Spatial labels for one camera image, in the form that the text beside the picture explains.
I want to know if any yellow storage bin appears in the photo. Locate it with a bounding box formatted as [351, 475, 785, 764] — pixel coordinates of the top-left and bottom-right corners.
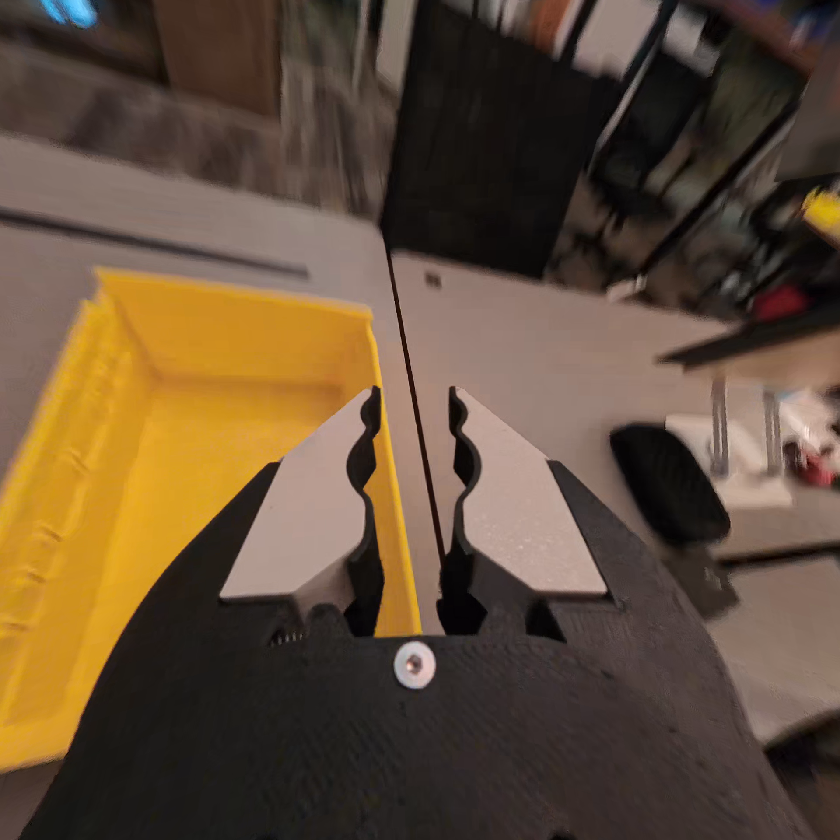
[0, 266, 422, 774]

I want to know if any red storage bin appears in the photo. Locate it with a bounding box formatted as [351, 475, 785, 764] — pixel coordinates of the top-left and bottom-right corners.
[751, 285, 809, 322]

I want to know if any black zip pouch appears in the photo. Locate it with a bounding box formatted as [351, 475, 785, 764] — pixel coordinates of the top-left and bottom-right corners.
[609, 423, 732, 547]

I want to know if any brown panel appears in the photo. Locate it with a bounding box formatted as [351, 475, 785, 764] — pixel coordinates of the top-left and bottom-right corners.
[152, 0, 283, 119]

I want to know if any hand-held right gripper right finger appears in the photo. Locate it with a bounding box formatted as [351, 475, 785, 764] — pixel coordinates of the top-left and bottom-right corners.
[436, 386, 609, 636]

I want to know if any small yellow parts bin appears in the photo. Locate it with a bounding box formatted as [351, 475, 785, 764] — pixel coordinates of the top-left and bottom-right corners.
[802, 187, 840, 238]

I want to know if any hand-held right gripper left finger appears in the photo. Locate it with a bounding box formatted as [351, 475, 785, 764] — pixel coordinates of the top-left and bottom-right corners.
[220, 386, 386, 637]

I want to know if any black office chair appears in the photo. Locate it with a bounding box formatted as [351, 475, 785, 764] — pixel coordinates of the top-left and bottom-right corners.
[381, 0, 624, 280]

